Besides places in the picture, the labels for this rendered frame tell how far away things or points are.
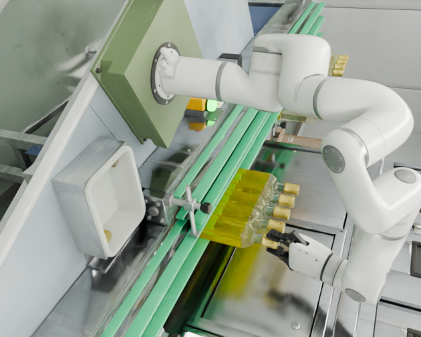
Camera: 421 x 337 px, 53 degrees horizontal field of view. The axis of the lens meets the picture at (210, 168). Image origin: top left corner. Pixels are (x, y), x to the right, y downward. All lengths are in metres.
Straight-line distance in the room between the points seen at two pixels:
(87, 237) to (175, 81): 0.41
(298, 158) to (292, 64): 0.90
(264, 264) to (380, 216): 0.59
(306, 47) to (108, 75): 0.43
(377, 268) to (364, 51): 6.37
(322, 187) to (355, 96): 0.83
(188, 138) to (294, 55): 0.54
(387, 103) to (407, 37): 6.29
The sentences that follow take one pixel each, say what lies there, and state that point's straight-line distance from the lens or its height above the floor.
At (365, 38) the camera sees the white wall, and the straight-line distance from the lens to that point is 7.11.
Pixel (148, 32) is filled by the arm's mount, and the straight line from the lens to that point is 1.01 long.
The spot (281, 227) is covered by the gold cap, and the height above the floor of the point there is 1.16.
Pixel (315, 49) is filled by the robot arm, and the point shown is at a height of 1.22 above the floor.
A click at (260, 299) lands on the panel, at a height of 1.14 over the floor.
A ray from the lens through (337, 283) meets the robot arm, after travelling 1.08.
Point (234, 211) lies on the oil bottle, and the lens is 1.21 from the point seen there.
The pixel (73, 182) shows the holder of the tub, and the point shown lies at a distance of 0.90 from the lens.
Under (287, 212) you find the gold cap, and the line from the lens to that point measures 1.22.
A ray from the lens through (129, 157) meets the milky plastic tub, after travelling 1.00.
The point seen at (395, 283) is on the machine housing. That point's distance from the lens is 1.35.
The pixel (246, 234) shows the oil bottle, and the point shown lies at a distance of 1.15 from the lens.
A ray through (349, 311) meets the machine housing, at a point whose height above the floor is 1.37.
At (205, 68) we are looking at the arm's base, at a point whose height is 0.96.
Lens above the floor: 1.36
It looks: 21 degrees down
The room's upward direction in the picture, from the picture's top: 100 degrees clockwise
